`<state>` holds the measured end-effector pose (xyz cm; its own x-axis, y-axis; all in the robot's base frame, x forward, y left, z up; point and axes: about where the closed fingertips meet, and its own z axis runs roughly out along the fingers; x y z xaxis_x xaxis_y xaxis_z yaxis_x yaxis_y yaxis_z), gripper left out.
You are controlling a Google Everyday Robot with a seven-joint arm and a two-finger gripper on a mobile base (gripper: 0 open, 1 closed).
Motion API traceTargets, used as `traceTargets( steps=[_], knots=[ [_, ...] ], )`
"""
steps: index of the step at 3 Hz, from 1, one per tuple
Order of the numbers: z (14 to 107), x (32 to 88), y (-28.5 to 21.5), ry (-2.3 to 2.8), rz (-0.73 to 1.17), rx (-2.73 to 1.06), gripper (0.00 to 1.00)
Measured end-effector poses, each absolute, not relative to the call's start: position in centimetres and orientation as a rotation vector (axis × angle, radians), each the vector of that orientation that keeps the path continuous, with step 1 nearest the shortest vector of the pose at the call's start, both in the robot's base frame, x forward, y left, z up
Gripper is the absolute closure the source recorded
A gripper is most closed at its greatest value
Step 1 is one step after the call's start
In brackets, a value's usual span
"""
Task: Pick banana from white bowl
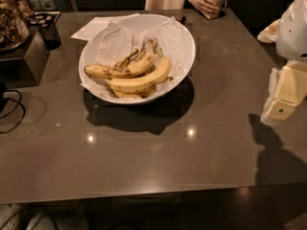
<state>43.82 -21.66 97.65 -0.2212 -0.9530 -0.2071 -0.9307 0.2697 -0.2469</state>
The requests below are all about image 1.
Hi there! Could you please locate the large yellow banana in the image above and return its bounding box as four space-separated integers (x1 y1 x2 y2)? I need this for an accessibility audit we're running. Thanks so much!
108 48 172 93

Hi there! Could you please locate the spotted banana left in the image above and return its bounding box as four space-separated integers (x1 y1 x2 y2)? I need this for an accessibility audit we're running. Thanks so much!
84 64 131 80

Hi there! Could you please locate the upper curved banana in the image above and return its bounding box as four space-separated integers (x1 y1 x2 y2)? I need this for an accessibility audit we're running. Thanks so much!
115 38 157 78

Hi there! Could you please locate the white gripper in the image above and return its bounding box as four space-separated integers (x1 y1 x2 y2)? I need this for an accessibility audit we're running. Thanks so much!
260 0 307 126

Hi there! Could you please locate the black cup holder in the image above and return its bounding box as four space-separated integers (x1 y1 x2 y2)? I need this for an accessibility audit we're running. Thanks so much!
30 11 61 50

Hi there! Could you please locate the small banana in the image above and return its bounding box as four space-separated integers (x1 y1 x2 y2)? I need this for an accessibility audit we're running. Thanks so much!
139 77 173 98
112 90 142 100

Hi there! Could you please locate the white paper sheet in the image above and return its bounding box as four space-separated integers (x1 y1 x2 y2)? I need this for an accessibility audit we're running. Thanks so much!
71 13 136 41

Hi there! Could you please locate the black cable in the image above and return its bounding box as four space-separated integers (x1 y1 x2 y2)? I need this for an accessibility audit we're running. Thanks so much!
0 89 27 135

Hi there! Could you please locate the small banana bottom right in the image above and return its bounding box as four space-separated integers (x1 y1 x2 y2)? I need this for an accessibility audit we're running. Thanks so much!
139 77 173 98

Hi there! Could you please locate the person's hand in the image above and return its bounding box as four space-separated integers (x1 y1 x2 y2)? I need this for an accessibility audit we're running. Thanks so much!
191 0 220 19

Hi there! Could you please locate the white bowl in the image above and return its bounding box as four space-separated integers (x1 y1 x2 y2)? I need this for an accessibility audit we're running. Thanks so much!
79 14 196 104

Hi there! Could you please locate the glass snack jar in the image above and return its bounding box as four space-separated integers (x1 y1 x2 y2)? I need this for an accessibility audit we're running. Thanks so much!
0 0 30 52

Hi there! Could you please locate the dark box stand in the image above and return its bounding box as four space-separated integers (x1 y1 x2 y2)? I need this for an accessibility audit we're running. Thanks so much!
0 27 50 88

